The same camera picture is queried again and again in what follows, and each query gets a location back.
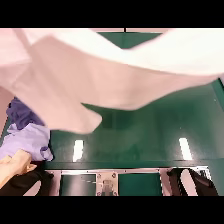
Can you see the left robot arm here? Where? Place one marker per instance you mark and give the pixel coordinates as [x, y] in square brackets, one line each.
[25, 185]

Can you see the silver frame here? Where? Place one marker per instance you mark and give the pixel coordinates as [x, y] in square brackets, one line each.
[106, 183]

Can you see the peach garment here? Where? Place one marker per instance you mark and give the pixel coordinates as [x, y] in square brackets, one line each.
[15, 166]

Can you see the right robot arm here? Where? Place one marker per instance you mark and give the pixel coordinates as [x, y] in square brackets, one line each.
[196, 183]

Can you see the pale pink shirt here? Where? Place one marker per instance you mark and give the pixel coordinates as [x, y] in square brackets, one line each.
[76, 76]

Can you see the dark purple garment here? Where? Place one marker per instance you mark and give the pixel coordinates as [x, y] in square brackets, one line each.
[21, 115]

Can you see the lilac garment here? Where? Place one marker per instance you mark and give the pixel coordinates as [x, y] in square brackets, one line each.
[28, 141]

